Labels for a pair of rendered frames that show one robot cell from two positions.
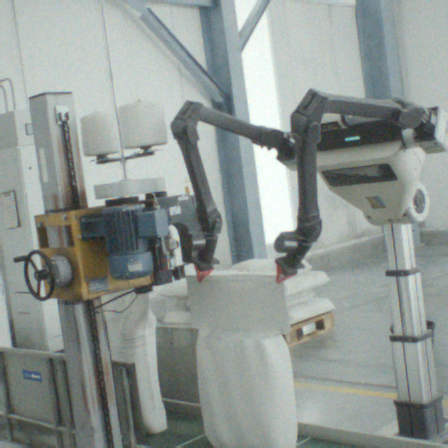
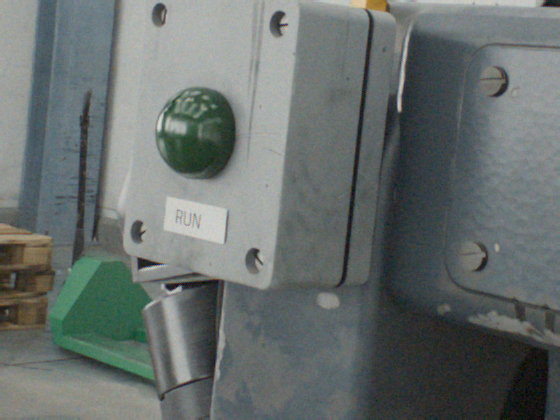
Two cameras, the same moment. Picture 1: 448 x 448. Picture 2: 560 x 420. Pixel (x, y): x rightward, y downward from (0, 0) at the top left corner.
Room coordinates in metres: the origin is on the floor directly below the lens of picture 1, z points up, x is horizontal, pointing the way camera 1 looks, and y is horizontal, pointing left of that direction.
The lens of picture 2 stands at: (3.58, 0.10, 1.31)
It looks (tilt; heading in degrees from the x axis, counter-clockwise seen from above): 3 degrees down; 180
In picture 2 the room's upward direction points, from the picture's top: 6 degrees clockwise
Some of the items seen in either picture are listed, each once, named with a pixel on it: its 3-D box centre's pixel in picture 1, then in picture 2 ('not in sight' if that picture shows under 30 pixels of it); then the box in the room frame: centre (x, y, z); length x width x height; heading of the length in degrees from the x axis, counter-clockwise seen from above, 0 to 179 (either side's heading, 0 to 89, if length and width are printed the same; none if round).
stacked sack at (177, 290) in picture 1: (201, 283); not in sight; (6.16, 0.21, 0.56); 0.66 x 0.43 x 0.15; 133
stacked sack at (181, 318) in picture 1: (206, 312); not in sight; (6.16, 0.20, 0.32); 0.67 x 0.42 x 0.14; 139
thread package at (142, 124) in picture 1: (142, 125); not in sight; (2.77, 0.23, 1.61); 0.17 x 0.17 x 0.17
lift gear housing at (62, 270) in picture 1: (56, 271); not in sight; (2.70, 0.59, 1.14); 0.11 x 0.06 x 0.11; 45
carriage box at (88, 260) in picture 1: (94, 249); not in sight; (2.84, 0.48, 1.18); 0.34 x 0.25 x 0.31; 135
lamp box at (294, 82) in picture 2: not in sight; (257, 136); (3.13, 0.08, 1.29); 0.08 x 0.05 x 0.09; 45
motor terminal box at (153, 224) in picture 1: (153, 227); not in sight; (2.62, 0.23, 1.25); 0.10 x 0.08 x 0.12; 160
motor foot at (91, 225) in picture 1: (102, 225); not in sight; (2.69, 0.41, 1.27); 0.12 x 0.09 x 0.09; 135
